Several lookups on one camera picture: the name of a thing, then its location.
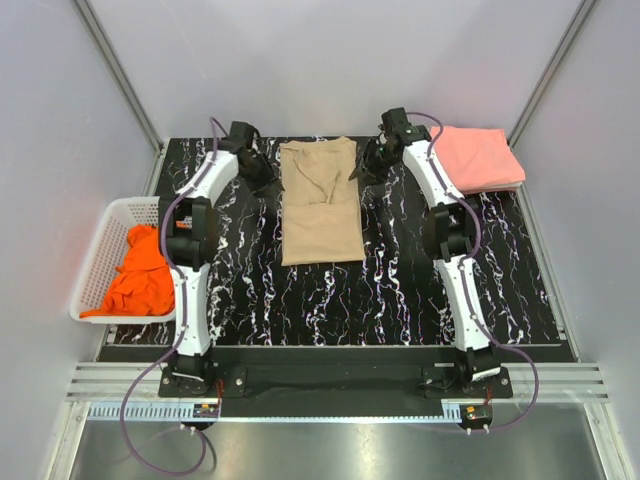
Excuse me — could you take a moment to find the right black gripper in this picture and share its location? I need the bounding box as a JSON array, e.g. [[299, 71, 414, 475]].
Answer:
[[348, 138, 398, 188]]

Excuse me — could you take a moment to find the beige t shirt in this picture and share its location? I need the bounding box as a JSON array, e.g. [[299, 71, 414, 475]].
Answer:
[[279, 137, 365, 266]]

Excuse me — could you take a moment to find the white plastic laundry basket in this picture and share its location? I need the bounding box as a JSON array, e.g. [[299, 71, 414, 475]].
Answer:
[[70, 197, 175, 325]]

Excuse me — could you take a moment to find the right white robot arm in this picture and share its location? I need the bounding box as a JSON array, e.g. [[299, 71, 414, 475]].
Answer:
[[350, 107, 501, 397]]

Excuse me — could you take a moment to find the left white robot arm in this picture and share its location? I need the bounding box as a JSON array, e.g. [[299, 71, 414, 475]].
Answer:
[[158, 121, 282, 397]]

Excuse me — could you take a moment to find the folded pink t shirt stack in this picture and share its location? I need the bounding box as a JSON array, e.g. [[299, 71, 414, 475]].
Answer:
[[435, 126, 526, 195]]

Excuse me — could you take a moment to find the orange t shirt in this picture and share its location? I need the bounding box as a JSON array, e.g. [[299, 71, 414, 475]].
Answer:
[[80, 225, 175, 318]]

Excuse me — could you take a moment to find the left aluminium frame post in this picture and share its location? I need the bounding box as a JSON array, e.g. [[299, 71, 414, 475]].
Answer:
[[71, 0, 164, 154]]

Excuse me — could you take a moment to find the aluminium frame post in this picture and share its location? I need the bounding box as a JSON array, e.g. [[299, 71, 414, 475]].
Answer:
[[507, 0, 599, 147], [71, 0, 164, 154]]

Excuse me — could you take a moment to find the white slotted cable duct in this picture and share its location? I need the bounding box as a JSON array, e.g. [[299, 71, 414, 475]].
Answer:
[[88, 401, 462, 425]]

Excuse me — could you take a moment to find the right aluminium frame post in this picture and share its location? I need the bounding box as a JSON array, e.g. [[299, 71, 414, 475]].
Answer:
[[507, 0, 599, 147]]

